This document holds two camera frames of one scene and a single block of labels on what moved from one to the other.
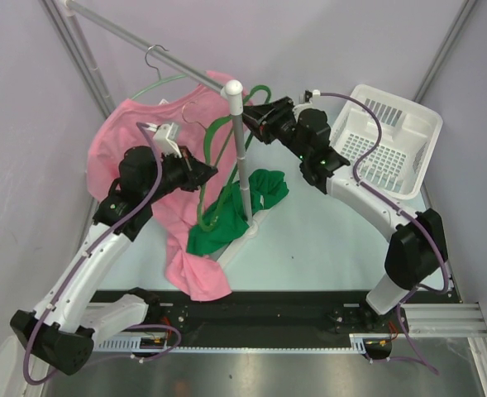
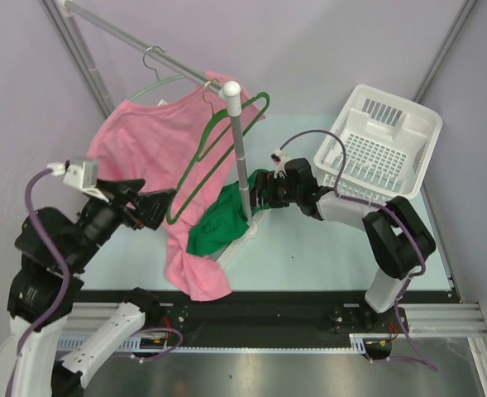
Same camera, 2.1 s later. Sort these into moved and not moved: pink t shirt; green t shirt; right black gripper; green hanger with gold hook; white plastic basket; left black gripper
Moved: left black gripper; green hanger with gold hook; right black gripper
Not moved: pink t shirt; white plastic basket; green t shirt
